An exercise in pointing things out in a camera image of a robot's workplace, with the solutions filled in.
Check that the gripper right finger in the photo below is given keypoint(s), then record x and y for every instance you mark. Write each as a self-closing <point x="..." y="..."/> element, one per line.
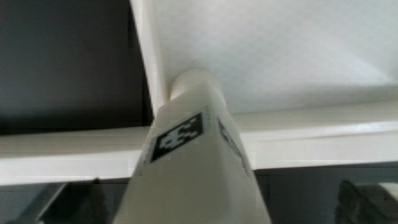
<point x="367" y="203"/>

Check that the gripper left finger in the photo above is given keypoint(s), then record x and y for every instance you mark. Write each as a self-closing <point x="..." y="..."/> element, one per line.
<point x="68" y="204"/>

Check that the white leg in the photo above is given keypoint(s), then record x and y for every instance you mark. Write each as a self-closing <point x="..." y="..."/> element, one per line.
<point x="193" y="186"/>

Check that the white desk top tray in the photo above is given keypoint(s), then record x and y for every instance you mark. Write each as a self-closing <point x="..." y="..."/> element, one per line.
<point x="299" y="53"/>

